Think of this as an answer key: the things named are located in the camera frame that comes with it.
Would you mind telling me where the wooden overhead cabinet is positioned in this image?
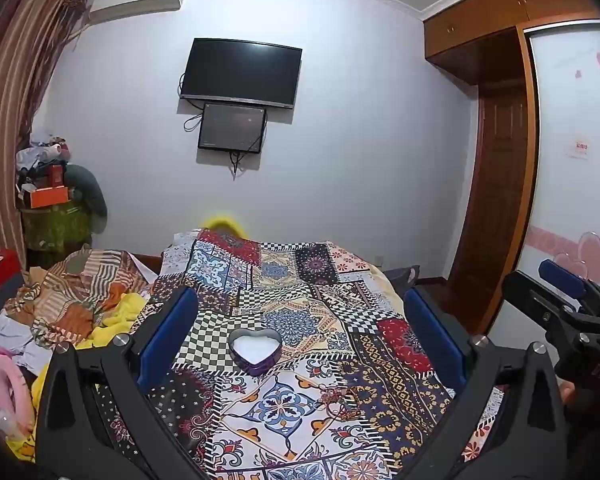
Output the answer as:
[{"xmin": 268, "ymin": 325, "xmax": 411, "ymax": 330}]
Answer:
[{"xmin": 422, "ymin": 0, "xmax": 600, "ymax": 86}]

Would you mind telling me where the brown striped curtain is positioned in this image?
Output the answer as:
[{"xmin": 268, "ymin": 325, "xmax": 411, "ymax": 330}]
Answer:
[{"xmin": 0, "ymin": 0, "xmax": 93, "ymax": 271}]

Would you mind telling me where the yellow pillow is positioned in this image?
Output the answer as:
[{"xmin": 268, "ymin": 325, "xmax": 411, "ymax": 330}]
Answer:
[{"xmin": 202, "ymin": 211, "xmax": 249, "ymax": 237}]

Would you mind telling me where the orange box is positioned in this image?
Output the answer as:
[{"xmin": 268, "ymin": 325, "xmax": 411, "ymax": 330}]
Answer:
[{"xmin": 29, "ymin": 187, "xmax": 71, "ymax": 209}]

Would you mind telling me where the pile of light clothes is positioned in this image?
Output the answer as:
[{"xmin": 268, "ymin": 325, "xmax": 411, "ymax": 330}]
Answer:
[{"xmin": 0, "ymin": 305, "xmax": 56, "ymax": 378}]

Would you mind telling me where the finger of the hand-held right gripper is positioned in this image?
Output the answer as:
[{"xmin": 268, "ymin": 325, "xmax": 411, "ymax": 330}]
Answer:
[
  {"xmin": 502, "ymin": 271, "xmax": 581, "ymax": 331},
  {"xmin": 538, "ymin": 259, "xmax": 600, "ymax": 306}
]

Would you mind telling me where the pink ring cushion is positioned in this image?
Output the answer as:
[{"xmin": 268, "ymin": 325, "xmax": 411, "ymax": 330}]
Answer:
[{"xmin": 0, "ymin": 350, "xmax": 34, "ymax": 437}]

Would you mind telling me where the red beaded bracelet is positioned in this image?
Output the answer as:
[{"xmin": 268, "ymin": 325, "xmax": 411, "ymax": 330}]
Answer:
[{"xmin": 317, "ymin": 386, "xmax": 364, "ymax": 419}]

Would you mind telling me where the orange striped cloth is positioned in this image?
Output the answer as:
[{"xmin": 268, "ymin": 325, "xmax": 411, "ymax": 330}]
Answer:
[{"xmin": 5, "ymin": 245, "xmax": 155, "ymax": 351}]

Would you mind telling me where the purple heart-shaped tin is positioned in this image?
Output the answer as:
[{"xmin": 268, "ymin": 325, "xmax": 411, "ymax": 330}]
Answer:
[{"xmin": 228, "ymin": 329, "xmax": 282, "ymax": 377}]

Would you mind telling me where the small black wall monitor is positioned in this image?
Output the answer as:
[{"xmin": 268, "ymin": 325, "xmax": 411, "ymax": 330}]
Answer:
[{"xmin": 197, "ymin": 103, "xmax": 267, "ymax": 154}]

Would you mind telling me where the brown wooden door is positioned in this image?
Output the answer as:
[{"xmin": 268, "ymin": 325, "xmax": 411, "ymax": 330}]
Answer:
[{"xmin": 447, "ymin": 77, "xmax": 531, "ymax": 331}]

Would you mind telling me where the patchwork printed blanket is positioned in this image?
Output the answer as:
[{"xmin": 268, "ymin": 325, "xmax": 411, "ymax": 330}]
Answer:
[{"xmin": 92, "ymin": 227, "xmax": 508, "ymax": 480}]

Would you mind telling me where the black wall television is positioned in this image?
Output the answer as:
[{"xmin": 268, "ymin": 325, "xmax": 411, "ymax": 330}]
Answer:
[{"xmin": 179, "ymin": 37, "xmax": 303, "ymax": 110}]

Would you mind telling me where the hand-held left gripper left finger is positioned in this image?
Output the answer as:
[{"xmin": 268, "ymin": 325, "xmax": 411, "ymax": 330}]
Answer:
[{"xmin": 35, "ymin": 286, "xmax": 216, "ymax": 480}]

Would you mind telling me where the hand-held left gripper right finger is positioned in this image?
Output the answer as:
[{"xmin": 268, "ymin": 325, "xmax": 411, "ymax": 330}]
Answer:
[{"xmin": 405, "ymin": 286, "xmax": 566, "ymax": 480}]

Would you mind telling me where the grey-green stuffed bundle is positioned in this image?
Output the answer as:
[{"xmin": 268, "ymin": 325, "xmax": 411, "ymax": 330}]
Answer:
[{"xmin": 64, "ymin": 161, "xmax": 109, "ymax": 235}]

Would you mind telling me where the yellow cloth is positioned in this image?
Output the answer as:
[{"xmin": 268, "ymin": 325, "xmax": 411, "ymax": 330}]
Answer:
[{"xmin": 10, "ymin": 292, "xmax": 152, "ymax": 463}]

